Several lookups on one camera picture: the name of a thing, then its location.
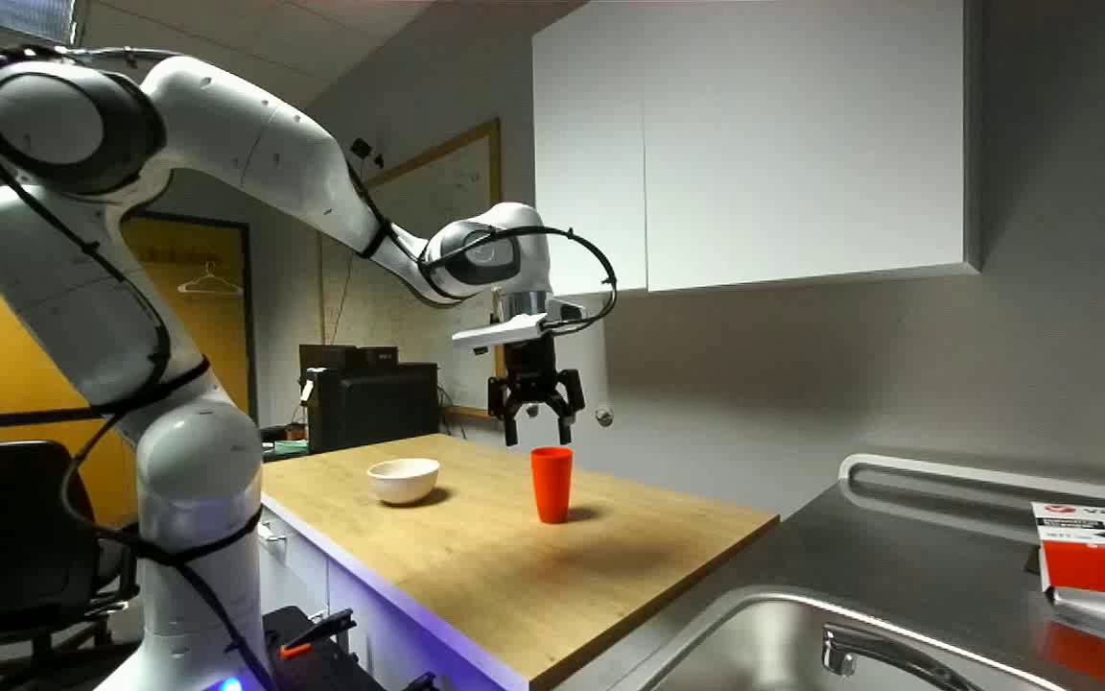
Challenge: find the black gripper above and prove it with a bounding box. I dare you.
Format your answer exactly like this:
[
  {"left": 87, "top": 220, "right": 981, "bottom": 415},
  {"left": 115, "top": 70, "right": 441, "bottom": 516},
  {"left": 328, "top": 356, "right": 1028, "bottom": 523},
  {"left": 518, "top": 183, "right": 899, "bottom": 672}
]
[{"left": 486, "top": 333, "right": 587, "bottom": 448}]

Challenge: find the orange plastic cup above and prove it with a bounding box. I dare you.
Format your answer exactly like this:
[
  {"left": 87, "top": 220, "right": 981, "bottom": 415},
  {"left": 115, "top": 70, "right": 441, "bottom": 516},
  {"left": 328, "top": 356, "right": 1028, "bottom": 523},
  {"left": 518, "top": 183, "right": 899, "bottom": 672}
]
[{"left": 525, "top": 443, "right": 578, "bottom": 525}]

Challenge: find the white bowl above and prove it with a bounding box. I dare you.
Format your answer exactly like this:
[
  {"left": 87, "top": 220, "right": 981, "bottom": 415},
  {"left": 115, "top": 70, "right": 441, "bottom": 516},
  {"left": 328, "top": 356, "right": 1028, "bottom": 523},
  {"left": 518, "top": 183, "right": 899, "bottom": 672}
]
[{"left": 365, "top": 454, "right": 444, "bottom": 512}]

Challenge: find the white hanging cylinder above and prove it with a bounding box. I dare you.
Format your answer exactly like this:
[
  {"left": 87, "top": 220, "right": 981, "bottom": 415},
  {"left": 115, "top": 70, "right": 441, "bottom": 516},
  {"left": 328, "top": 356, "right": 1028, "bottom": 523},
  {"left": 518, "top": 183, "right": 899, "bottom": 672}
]
[{"left": 578, "top": 315, "right": 619, "bottom": 430}]

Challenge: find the black countertop appliance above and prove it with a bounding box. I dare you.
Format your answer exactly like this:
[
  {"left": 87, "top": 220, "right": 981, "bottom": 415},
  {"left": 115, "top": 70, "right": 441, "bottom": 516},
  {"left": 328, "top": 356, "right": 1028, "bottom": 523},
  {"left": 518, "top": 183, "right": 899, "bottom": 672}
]
[{"left": 296, "top": 340, "right": 444, "bottom": 456}]

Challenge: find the wood framed notice board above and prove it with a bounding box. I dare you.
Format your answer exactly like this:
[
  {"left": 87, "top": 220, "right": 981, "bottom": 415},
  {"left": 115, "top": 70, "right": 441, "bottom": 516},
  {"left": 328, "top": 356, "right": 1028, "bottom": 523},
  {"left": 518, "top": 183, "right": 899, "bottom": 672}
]
[{"left": 356, "top": 116, "right": 508, "bottom": 430}]

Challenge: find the black device with orange part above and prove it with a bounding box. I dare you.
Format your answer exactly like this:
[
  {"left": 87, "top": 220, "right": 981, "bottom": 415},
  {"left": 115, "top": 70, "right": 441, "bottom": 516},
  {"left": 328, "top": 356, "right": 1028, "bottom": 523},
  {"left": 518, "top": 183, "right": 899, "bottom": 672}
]
[{"left": 262, "top": 603, "right": 389, "bottom": 691}]

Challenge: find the steel sink basin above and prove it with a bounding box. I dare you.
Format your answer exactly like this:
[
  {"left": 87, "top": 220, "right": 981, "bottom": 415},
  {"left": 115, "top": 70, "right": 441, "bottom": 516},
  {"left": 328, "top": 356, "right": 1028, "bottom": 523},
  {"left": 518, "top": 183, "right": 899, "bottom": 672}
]
[{"left": 626, "top": 586, "right": 1069, "bottom": 691}]

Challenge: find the chrome faucet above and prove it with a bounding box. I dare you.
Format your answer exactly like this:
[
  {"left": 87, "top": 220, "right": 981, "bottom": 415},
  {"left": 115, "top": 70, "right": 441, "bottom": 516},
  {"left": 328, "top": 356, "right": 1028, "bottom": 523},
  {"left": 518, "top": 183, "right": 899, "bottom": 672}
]
[{"left": 819, "top": 627, "right": 986, "bottom": 691}]

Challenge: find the black office chair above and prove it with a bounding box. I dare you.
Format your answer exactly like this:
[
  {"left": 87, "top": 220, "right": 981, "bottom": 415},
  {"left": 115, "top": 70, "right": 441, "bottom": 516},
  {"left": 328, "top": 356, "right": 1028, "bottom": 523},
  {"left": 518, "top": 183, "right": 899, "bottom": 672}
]
[{"left": 0, "top": 430, "right": 138, "bottom": 667}]

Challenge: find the red and white box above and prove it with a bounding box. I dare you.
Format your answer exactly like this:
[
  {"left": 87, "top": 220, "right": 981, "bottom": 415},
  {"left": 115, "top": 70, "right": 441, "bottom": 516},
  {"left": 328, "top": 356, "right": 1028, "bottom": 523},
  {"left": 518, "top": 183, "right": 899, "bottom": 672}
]
[{"left": 1028, "top": 500, "right": 1105, "bottom": 614}]

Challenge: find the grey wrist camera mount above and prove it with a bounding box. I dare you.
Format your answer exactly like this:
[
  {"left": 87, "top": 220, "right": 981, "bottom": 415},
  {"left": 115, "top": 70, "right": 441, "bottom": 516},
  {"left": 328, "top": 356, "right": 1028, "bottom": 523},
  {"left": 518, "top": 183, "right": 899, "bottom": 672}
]
[{"left": 449, "top": 287, "right": 590, "bottom": 352}]

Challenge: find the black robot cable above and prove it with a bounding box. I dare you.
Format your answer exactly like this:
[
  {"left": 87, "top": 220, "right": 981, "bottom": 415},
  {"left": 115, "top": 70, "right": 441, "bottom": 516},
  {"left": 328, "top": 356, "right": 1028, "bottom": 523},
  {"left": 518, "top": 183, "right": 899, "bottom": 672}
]
[{"left": 415, "top": 224, "right": 622, "bottom": 340}]

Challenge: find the wire clothes hanger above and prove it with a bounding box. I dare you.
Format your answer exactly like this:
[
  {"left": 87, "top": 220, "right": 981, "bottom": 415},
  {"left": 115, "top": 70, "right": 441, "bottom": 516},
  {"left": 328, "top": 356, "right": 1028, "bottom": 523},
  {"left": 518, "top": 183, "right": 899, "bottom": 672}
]
[{"left": 172, "top": 266, "right": 251, "bottom": 308}]

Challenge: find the white wall cabinet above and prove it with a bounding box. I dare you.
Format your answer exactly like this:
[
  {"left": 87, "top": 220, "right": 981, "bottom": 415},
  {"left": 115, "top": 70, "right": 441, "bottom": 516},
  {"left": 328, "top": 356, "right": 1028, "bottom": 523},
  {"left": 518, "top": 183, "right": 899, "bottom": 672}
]
[{"left": 528, "top": 0, "right": 981, "bottom": 299}]

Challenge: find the white metal wire rack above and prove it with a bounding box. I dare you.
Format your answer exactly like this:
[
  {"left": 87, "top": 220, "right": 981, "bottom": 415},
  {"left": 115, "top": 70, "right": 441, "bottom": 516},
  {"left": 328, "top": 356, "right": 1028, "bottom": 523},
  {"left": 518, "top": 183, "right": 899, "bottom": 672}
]
[{"left": 837, "top": 448, "right": 1105, "bottom": 518}]

